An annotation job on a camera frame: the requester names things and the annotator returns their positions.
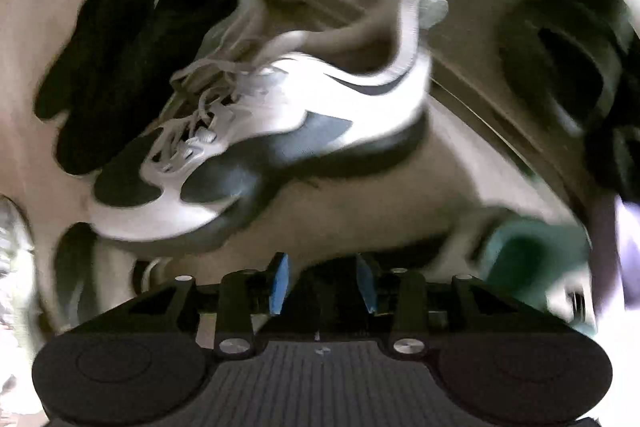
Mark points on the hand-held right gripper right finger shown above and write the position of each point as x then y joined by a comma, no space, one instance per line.
366,287

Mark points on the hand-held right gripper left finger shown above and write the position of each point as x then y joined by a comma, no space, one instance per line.
280,287

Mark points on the green black sneaker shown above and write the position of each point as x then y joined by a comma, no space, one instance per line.
525,257

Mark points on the white dark-grey sneaker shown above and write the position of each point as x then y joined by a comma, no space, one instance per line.
280,117

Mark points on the purple slide sandal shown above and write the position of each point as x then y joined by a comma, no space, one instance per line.
627,247

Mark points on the person's left white sneaker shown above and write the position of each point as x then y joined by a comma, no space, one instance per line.
15,237

